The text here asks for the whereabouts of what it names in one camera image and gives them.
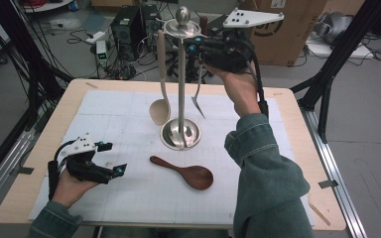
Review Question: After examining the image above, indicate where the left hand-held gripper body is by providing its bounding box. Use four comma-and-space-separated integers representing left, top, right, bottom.
60, 133, 113, 184

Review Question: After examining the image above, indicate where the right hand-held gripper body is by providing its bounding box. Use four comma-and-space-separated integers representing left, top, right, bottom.
199, 8, 285, 73

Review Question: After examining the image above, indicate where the beige ladle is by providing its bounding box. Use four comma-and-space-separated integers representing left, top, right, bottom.
149, 29, 173, 127

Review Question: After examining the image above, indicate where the steel utensil stand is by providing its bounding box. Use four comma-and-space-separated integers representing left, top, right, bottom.
155, 5, 212, 152

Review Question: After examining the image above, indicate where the person's left hand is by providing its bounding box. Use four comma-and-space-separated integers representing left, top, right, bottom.
52, 170, 99, 208

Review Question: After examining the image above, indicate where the person's right hand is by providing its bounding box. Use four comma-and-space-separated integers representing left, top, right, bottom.
204, 63, 262, 117

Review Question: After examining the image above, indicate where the black stool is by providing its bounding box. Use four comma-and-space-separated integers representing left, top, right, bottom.
167, 34, 216, 83

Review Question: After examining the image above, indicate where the black flat box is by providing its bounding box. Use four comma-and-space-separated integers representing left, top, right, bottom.
208, 15, 227, 34

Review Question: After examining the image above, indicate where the white grid mat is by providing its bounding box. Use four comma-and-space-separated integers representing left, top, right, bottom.
28, 89, 316, 227

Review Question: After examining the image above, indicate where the black computer tower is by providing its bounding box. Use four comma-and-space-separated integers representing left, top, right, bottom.
141, 3, 164, 53
110, 5, 145, 62

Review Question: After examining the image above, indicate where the brown cardboard box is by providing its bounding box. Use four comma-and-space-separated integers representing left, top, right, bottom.
239, 0, 328, 67

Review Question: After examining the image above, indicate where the brown wooden rice spoon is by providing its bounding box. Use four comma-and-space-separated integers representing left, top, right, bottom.
149, 155, 214, 191

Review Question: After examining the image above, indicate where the white flat board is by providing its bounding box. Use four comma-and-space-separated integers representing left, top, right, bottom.
306, 36, 375, 60

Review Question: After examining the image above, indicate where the white box with green display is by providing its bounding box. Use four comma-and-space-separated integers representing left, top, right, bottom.
95, 40, 109, 68

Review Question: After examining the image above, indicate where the white power strip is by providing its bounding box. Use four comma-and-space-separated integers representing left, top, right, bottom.
85, 31, 107, 45

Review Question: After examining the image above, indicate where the grey rounded device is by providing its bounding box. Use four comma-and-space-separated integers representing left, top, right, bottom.
312, 11, 355, 46

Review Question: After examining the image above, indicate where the white round table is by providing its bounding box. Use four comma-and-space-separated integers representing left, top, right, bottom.
23, 0, 74, 14

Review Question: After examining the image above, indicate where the tan tape strip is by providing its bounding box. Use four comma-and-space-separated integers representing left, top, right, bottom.
307, 201, 331, 227

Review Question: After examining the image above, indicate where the right hand-held gripper black cable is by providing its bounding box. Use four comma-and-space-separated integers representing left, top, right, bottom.
244, 43, 270, 120

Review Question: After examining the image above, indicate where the tangle of black floor cables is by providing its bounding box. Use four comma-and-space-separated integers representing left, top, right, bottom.
105, 49, 167, 81

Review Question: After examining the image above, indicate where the aluminium rail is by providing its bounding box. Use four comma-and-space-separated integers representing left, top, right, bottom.
299, 107, 368, 238
0, 130, 36, 216

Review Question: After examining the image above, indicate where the black frame stand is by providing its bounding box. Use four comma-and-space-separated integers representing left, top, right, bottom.
291, 0, 381, 144
0, 0, 73, 133

